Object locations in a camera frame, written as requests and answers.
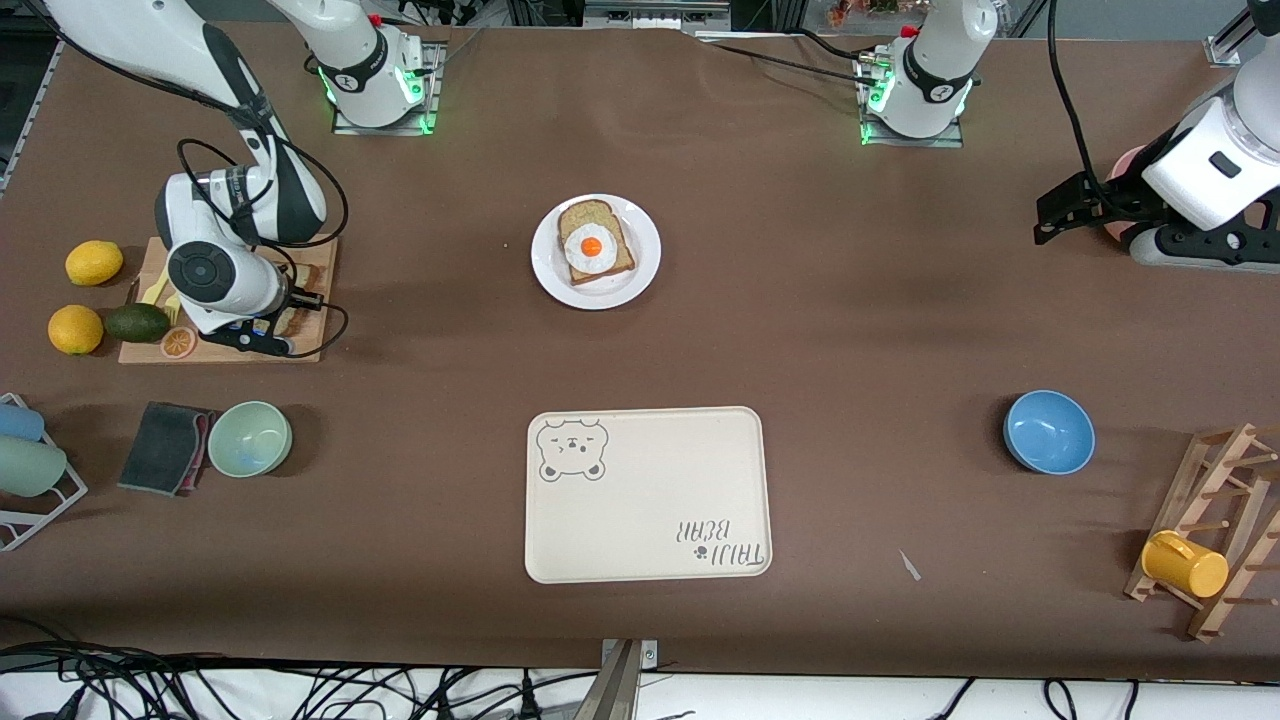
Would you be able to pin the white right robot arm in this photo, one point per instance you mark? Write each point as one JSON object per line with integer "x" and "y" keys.
{"x": 215, "y": 275}

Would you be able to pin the orange slice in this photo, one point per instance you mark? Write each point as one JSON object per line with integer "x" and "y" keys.
{"x": 178, "y": 342}

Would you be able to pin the metal table clamp bracket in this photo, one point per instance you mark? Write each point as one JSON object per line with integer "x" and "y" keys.
{"x": 620, "y": 685}

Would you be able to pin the bread slice under egg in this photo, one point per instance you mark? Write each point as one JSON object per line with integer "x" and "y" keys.
{"x": 590, "y": 212}

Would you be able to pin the dark green avocado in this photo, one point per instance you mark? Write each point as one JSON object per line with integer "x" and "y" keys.
{"x": 138, "y": 322}

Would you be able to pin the cream bear print tray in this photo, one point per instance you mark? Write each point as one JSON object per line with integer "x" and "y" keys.
{"x": 650, "y": 510}

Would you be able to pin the blue bowl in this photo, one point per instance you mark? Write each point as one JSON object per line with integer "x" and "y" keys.
{"x": 1050, "y": 432}

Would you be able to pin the grey metal frame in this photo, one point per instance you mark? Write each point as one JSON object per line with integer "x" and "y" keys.
{"x": 655, "y": 15}

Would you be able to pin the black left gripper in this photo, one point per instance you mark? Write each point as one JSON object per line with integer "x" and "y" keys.
{"x": 1112, "y": 203}

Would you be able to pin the pink bowl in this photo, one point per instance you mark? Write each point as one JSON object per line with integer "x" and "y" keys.
{"x": 1125, "y": 170}

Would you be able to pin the small grey tape scrap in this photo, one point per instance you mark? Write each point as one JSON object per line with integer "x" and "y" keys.
{"x": 909, "y": 565}

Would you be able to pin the pale green bowl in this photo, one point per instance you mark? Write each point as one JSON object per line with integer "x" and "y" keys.
{"x": 250, "y": 440}

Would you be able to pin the dark grey folded cloth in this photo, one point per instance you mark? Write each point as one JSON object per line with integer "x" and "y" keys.
{"x": 160, "y": 448}

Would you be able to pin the plain brown bread slice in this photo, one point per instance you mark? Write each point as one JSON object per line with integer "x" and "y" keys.
{"x": 312, "y": 272}

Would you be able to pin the fried egg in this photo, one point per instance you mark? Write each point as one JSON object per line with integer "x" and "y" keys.
{"x": 590, "y": 248}

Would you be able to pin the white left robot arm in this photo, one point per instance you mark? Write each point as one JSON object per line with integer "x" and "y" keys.
{"x": 935, "y": 60}

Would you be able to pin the aluminium corner profile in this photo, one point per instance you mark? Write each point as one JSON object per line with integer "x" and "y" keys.
{"x": 1235, "y": 40}

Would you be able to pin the lemon lower left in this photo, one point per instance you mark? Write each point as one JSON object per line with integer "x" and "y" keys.
{"x": 75, "y": 330}

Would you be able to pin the pale green cup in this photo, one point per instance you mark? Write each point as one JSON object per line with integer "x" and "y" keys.
{"x": 30, "y": 468}

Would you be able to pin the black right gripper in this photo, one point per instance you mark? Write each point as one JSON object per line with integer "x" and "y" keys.
{"x": 296, "y": 299}

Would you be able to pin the white round plate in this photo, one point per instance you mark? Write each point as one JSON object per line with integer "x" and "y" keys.
{"x": 645, "y": 250}

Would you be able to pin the wooden cutting board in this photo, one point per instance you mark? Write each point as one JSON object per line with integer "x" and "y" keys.
{"x": 325, "y": 320}

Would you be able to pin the yellow lemon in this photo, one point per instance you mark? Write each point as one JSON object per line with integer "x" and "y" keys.
{"x": 94, "y": 263}

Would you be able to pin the wooden mug rack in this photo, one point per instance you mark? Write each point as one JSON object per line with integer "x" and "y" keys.
{"x": 1215, "y": 470}

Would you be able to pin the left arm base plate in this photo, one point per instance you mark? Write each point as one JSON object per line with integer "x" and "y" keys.
{"x": 915, "y": 142}

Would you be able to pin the yellow mug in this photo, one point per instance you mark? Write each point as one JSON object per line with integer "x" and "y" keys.
{"x": 1185, "y": 565}

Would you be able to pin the light blue cup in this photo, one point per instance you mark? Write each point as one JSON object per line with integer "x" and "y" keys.
{"x": 18, "y": 422}

